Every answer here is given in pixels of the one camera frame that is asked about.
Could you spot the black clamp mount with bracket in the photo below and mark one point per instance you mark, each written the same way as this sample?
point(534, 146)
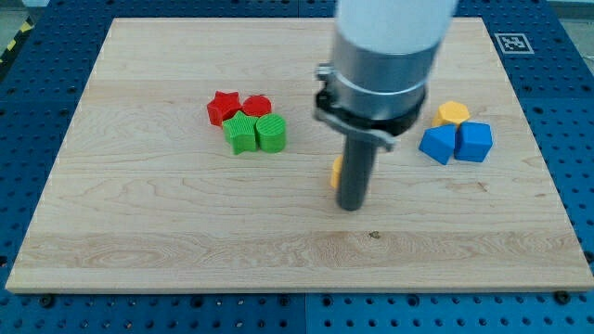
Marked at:
point(372, 117)

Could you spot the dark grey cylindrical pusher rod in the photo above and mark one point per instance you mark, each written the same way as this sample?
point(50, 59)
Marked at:
point(357, 164)

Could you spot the yellow heart block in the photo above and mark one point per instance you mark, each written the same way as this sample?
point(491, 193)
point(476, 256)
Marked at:
point(336, 169)

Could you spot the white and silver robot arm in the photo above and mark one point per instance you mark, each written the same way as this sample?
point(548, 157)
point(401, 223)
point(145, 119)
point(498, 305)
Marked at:
point(375, 81)

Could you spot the blue triangle block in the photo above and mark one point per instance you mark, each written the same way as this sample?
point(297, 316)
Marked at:
point(439, 142)

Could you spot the yellow hexagon block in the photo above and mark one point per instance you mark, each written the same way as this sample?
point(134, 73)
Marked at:
point(451, 112)

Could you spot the blue cube block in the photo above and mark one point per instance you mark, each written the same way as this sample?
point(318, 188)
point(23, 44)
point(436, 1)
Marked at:
point(473, 141)

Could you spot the green cylinder block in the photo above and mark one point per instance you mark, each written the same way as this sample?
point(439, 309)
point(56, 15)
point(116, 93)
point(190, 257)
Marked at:
point(271, 133)

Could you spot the red cylinder block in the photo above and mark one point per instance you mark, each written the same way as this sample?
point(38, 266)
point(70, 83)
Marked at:
point(257, 106)

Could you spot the green star block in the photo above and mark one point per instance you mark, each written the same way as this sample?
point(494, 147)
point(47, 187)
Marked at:
point(240, 133)

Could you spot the red star block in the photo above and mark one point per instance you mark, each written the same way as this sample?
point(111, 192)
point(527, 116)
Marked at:
point(223, 107)

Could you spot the white fiducial marker tag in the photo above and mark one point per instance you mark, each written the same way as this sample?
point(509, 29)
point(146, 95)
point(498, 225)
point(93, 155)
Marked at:
point(513, 43)

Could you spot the wooden board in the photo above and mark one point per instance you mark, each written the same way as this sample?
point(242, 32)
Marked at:
point(146, 195)

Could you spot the black bolt right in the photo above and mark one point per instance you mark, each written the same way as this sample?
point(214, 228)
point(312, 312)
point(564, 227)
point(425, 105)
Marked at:
point(562, 297)

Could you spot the black bolt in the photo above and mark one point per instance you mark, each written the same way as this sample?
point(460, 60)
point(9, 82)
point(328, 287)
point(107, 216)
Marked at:
point(562, 297)
point(46, 301)

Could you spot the black bolt left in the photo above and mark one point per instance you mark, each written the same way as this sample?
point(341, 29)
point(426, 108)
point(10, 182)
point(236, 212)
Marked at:
point(46, 301)

